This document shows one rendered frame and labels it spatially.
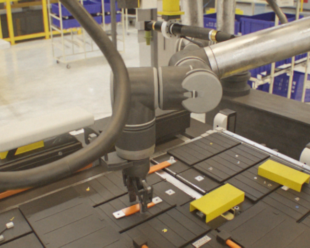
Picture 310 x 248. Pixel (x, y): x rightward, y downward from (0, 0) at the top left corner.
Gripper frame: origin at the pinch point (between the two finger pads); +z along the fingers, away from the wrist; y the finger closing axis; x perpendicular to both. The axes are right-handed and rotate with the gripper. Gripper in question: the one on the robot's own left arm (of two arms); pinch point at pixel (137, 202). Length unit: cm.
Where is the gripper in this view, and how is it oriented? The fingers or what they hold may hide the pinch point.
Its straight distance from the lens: 100.8
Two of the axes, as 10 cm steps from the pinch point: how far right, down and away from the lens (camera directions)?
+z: 0.1, 9.1, 4.1
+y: -5.4, -3.4, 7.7
